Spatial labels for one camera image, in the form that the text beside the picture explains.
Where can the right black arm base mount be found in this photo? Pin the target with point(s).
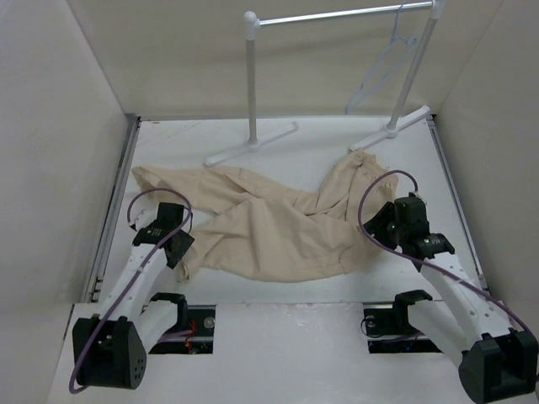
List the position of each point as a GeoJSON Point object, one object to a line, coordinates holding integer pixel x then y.
{"type": "Point", "coordinates": [386, 336]}

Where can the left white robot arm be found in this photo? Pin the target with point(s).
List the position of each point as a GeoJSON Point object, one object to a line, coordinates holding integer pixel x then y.
{"type": "Point", "coordinates": [110, 348]}

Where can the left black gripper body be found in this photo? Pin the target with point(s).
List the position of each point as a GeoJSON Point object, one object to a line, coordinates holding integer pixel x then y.
{"type": "Point", "coordinates": [184, 243]}

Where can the beige trousers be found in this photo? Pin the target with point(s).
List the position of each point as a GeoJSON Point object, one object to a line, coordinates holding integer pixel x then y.
{"type": "Point", "coordinates": [263, 230]}

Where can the white clothes rack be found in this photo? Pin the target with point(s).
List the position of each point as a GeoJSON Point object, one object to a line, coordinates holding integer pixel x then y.
{"type": "Point", "coordinates": [397, 122]}

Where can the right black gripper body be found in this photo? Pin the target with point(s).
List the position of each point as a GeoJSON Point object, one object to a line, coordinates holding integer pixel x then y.
{"type": "Point", "coordinates": [384, 226]}

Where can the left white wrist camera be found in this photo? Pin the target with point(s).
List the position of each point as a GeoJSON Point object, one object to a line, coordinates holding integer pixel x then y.
{"type": "Point", "coordinates": [144, 218]}

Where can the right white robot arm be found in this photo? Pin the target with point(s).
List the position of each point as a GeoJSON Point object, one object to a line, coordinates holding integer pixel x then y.
{"type": "Point", "coordinates": [494, 361]}

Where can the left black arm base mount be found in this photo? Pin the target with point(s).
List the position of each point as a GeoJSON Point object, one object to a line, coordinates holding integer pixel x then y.
{"type": "Point", "coordinates": [193, 333]}

